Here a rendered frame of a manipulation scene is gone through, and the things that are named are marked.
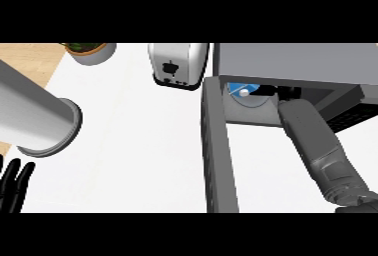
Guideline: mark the dark grey microwave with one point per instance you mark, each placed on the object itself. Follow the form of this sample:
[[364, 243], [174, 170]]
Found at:
[[296, 61]]

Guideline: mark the dark grey microwave door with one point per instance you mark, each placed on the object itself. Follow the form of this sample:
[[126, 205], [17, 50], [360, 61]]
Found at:
[[216, 146]]

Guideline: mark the silver toaster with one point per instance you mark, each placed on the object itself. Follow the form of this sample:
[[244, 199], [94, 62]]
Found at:
[[178, 65]]

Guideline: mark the blue milk carton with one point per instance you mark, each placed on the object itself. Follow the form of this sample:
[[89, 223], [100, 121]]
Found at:
[[239, 87]]

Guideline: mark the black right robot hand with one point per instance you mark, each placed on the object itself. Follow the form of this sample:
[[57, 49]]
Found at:
[[275, 91]]

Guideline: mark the potted plant in grey pot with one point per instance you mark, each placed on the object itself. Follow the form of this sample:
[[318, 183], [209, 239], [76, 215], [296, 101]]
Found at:
[[91, 51]]

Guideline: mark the pale grey microwave turntable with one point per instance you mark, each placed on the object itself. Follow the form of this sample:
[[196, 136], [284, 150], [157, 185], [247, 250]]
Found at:
[[252, 101]]

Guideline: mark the large pale grey cylinder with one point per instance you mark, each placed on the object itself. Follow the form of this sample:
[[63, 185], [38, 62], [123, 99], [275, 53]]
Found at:
[[30, 116]]

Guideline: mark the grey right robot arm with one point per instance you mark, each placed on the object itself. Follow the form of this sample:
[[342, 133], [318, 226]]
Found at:
[[315, 146]]

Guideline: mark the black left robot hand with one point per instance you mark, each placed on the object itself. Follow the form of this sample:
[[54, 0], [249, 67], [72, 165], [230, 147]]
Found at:
[[14, 186]]

